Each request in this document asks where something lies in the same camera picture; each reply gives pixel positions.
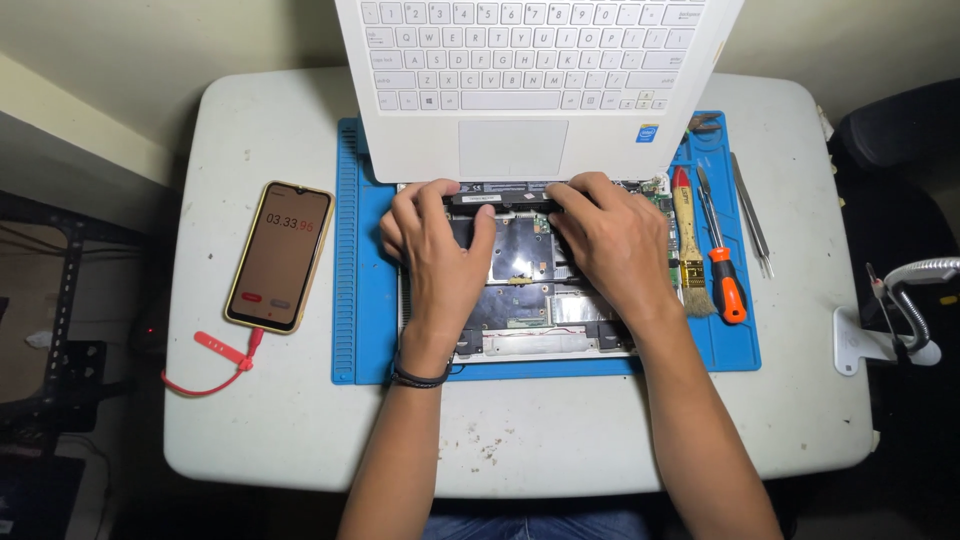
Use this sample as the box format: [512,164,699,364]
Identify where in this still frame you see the orange black screwdriver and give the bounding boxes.
[695,165,749,325]

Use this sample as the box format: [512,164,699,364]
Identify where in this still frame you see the open laptop base with motherboard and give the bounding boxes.
[396,174,685,366]

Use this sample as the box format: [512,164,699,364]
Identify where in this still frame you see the black wrist bracelet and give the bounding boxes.
[390,352,455,390]

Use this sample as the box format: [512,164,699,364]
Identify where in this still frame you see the small red black tool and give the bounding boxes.
[865,262,912,366]

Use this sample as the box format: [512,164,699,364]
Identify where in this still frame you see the metal tweezers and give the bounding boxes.
[729,151,775,279]

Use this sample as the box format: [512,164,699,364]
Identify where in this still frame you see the red charging cable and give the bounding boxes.
[161,327,266,397]

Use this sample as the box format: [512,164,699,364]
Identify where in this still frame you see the smartphone in yellow case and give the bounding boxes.
[223,180,336,335]

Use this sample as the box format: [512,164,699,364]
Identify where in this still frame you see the person's right hand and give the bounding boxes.
[543,171,685,335]

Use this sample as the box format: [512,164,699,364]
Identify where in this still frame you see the pliers with blue handles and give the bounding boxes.
[681,112,724,145]

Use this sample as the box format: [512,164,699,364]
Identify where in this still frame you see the black metal shelf rack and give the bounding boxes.
[0,191,170,451]

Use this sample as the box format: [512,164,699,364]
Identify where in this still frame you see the black office chair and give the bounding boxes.
[825,78,960,346]

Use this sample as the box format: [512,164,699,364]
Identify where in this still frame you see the blue silicone repair mat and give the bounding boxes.
[332,110,762,386]

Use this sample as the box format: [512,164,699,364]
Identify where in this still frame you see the black laptop battery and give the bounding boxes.
[442,190,594,217]

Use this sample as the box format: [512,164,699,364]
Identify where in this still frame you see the person's blue jeans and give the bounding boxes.
[420,510,652,540]

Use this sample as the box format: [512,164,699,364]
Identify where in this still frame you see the white gooseneck lamp stand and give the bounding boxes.
[832,256,960,377]

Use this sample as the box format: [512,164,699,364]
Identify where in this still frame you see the white laptop keyboard cover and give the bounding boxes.
[334,0,747,185]

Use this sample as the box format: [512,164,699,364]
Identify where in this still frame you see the person's left hand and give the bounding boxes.
[379,178,498,355]

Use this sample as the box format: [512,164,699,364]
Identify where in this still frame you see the red handled paint brush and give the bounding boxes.
[670,166,716,319]

